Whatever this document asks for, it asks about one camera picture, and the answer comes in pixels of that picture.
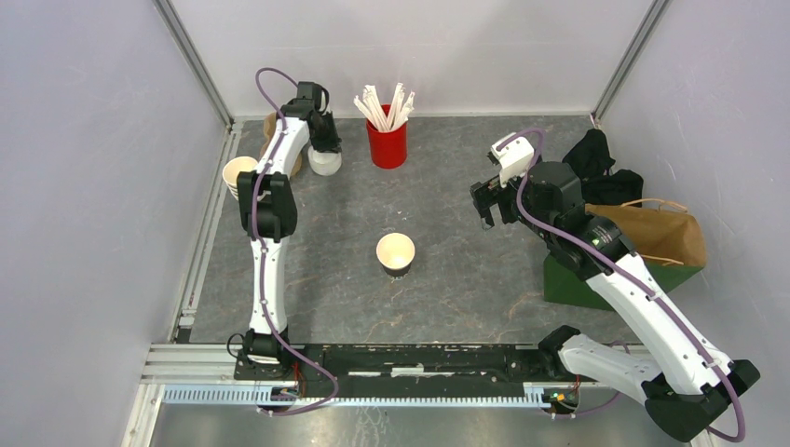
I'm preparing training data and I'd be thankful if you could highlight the black paper coffee cup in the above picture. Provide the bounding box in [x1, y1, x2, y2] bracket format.
[375, 233, 415, 278]

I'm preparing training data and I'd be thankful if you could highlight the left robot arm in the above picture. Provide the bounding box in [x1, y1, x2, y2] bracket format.
[235, 81, 342, 380]

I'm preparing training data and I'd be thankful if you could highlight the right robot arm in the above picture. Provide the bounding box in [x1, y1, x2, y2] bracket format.
[470, 162, 760, 442]

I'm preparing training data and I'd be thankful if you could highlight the stack of white lids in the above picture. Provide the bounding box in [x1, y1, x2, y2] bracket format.
[307, 147, 342, 177]

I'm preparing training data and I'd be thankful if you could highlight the brown cardboard cup carrier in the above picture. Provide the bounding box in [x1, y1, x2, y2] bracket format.
[259, 113, 303, 177]

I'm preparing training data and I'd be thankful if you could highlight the red straw holder cup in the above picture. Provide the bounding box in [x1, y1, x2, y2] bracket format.
[366, 120, 408, 169]

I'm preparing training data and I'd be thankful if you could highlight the bundle of wrapped straws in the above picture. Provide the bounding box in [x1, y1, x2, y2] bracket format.
[353, 83, 415, 133]

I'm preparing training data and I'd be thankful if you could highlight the stack of paper cups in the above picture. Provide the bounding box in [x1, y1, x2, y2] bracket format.
[222, 156, 258, 201]

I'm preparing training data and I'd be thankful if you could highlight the black cloth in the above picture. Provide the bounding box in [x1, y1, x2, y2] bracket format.
[562, 129, 644, 206]

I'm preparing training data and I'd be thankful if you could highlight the green box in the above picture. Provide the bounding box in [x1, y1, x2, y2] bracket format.
[543, 252, 708, 311]

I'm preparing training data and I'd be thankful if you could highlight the brown paper bag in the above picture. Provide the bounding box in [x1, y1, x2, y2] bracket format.
[586, 198, 707, 267]

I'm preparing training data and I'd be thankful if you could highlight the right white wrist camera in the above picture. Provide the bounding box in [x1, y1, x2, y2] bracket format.
[490, 132, 535, 187]

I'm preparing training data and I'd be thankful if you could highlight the white cable duct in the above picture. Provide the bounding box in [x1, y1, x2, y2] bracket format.
[162, 385, 550, 409]

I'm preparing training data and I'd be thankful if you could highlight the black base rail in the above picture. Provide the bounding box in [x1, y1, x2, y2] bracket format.
[233, 344, 562, 400]

